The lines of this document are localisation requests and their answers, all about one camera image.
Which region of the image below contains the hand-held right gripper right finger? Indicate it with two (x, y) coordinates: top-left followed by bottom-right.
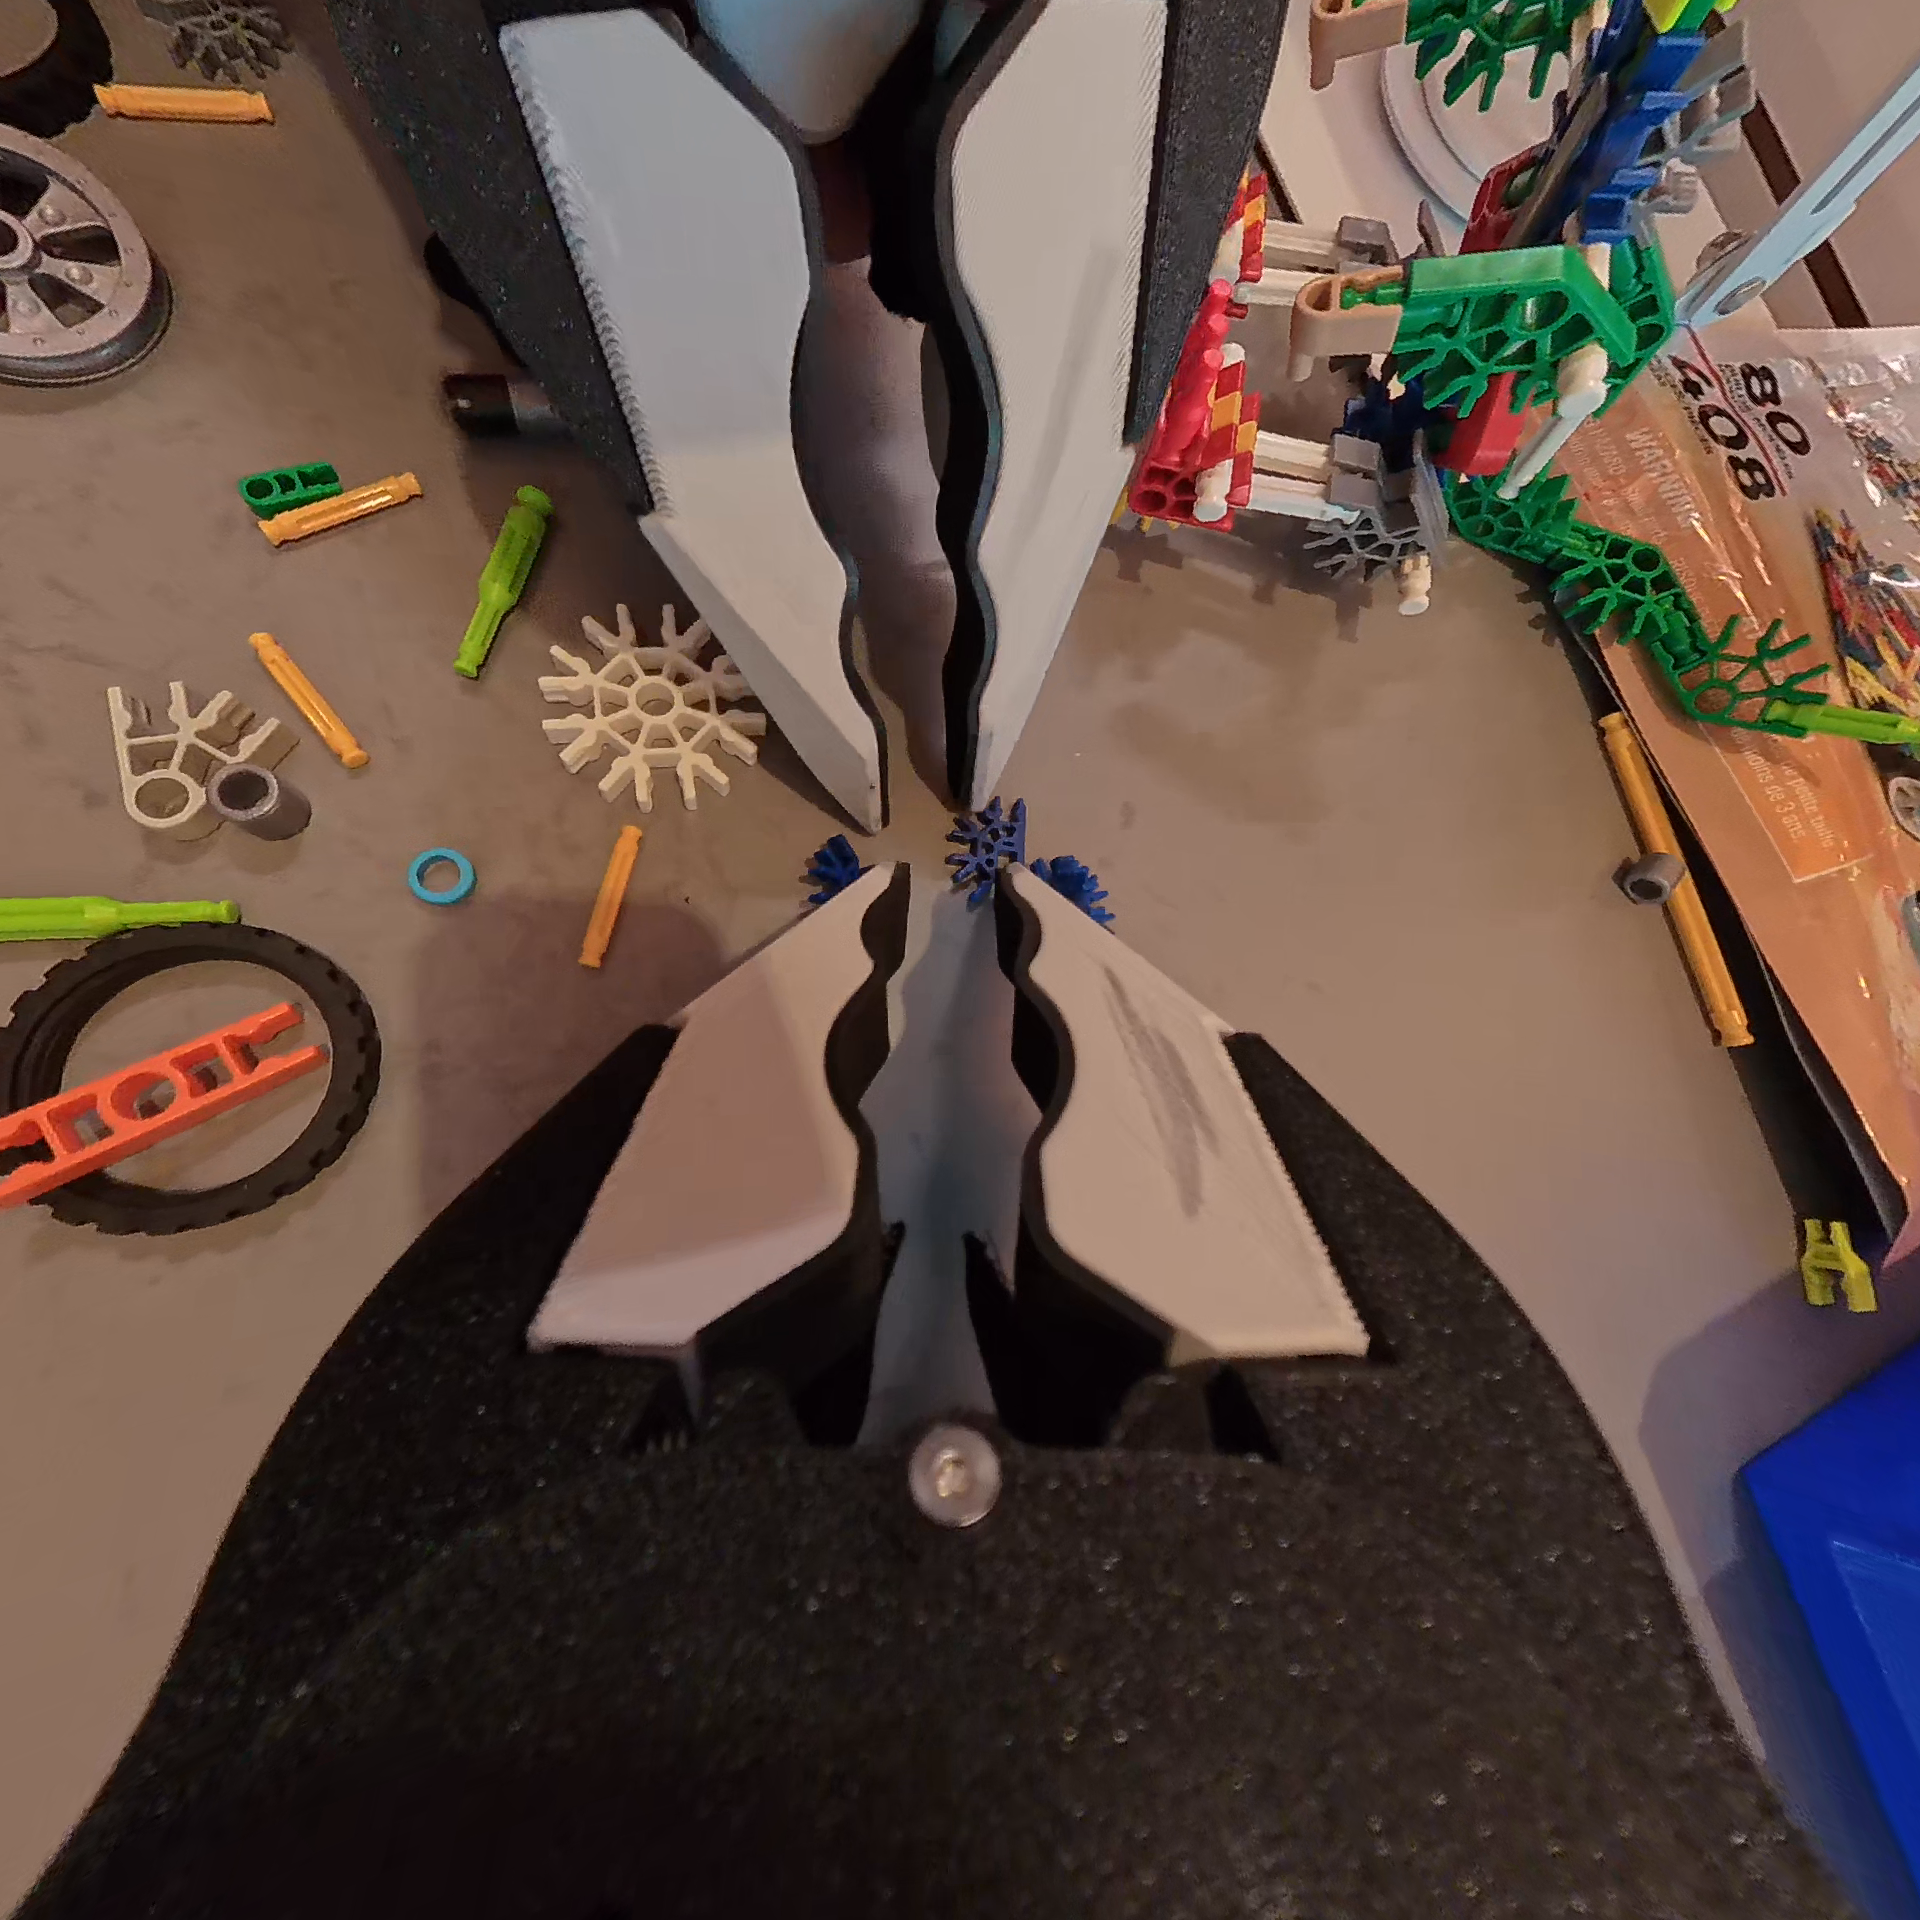
(994, 865), (1374, 1375)

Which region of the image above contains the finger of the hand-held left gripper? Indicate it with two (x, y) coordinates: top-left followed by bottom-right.
(933, 0), (1173, 810)
(499, 8), (890, 837)

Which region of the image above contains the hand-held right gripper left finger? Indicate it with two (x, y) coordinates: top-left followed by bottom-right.
(525, 864), (914, 1392)

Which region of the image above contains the lime green plastic rod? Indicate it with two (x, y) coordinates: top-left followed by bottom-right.
(452, 481), (558, 682)
(0, 894), (243, 944)

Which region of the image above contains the person's left hand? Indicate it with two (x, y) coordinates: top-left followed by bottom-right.
(792, 266), (988, 606)

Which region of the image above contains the dark grey snowflake connector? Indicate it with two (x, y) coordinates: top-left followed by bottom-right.
(165, 0), (297, 79)

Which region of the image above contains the short orange rod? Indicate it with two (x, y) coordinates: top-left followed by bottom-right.
(577, 822), (650, 974)
(94, 81), (280, 128)
(256, 471), (425, 551)
(246, 630), (374, 773)

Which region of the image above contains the silver wheel hub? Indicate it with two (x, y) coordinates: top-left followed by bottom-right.
(0, 124), (176, 388)

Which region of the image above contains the black rubber tyre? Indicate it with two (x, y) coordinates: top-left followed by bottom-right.
(0, 0), (117, 141)
(0, 921), (386, 1240)

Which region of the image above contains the white snowflake connector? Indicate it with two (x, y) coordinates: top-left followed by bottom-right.
(536, 604), (771, 815)

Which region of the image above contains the multicoloured construction toy model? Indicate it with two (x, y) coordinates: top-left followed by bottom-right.
(1124, 0), (1920, 751)

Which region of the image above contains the grey cylindrical spacer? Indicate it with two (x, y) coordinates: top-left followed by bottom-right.
(208, 762), (316, 846)

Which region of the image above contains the long yellow rod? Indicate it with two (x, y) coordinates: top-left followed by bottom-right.
(1596, 711), (1757, 1048)

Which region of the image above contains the small yellow clip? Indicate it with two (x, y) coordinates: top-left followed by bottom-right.
(1797, 1215), (1880, 1316)

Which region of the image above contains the orange ladder connector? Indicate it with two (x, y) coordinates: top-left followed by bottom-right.
(0, 998), (333, 1212)

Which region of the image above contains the red printed toy package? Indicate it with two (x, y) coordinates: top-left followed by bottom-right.
(1558, 322), (1920, 1231)

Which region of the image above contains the white triangular connector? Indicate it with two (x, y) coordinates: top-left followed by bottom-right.
(106, 680), (289, 837)

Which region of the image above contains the blue plastic storage bin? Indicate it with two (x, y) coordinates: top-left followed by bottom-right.
(1740, 1372), (1920, 1876)

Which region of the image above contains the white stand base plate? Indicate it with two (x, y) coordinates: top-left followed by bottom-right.
(1252, 0), (1501, 218)

